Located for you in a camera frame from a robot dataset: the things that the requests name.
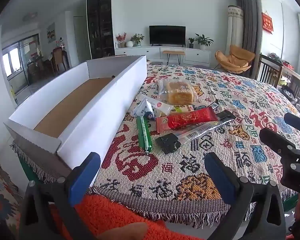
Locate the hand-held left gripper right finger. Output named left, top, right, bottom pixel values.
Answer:
left=204, top=152, right=287, bottom=240

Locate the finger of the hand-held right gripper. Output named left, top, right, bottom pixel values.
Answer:
left=284, top=112, right=300, bottom=137
left=259, top=127, right=300, bottom=165

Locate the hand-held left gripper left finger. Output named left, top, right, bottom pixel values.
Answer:
left=19, top=152, right=102, bottom=240

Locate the silver stick snack packet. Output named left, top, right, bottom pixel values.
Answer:
left=176, top=119, right=235, bottom=145

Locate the black stick snack packet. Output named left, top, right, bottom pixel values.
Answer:
left=155, top=109, right=237, bottom=155

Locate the red snack packet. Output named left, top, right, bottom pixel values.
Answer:
left=155, top=106, right=219, bottom=133

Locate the white cardboard box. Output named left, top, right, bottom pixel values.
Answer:
left=4, top=54, right=147, bottom=180

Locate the green sausage stick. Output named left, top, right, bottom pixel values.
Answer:
left=136, top=116, right=153, bottom=155

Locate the yellow green snack packet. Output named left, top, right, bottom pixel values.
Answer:
left=174, top=104, right=195, bottom=113

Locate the white blue triangular packet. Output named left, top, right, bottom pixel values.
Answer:
left=130, top=98, right=157, bottom=120

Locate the bread slice packet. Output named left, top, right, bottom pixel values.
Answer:
left=157, top=78, right=197, bottom=105

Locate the clear tube snack packet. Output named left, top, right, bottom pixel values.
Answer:
left=137, top=94, right=174, bottom=117

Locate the printed woven blanket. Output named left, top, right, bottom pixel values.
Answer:
left=11, top=64, right=300, bottom=228

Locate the fuzzy orange-red clothing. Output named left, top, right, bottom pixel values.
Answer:
left=50, top=194, right=203, bottom=240

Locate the cluttered wooden side table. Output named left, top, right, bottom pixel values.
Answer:
left=277, top=52, right=300, bottom=105

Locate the wooden slat chair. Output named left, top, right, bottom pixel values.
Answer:
left=255, top=54, right=284, bottom=88

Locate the floral sofa cloth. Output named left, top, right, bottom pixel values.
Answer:
left=0, top=152, right=24, bottom=240

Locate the orange lounge chair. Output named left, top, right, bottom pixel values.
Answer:
left=213, top=44, right=256, bottom=75

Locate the white standing air conditioner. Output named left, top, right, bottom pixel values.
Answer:
left=225, top=5, right=243, bottom=55

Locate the white television cabinet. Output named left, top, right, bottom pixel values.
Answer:
left=114, top=45, right=212, bottom=65

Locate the grey curtain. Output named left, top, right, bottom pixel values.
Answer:
left=236, top=0, right=262, bottom=55

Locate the dark wooden dining table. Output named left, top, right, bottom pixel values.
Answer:
left=27, top=54, right=53, bottom=80

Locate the large green potted plant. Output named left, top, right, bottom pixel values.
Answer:
left=194, top=33, right=214, bottom=50

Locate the dark wooden dining chair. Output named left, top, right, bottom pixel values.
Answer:
left=51, top=47, right=67, bottom=72

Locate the wooden stool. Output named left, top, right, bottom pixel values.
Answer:
left=162, top=50, right=185, bottom=65

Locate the red flower vase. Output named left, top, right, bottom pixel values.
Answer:
left=116, top=32, right=127, bottom=48

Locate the leafy plant in glass pot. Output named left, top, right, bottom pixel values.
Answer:
left=130, top=33, right=145, bottom=47

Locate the black television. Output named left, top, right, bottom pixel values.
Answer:
left=149, top=25, right=186, bottom=46

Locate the dark glass display cabinet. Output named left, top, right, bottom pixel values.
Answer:
left=86, top=0, right=115, bottom=60

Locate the red wall hanging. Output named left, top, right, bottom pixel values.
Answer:
left=262, top=12, right=274, bottom=34

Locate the wall painting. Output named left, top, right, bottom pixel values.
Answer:
left=47, top=22, right=56, bottom=43

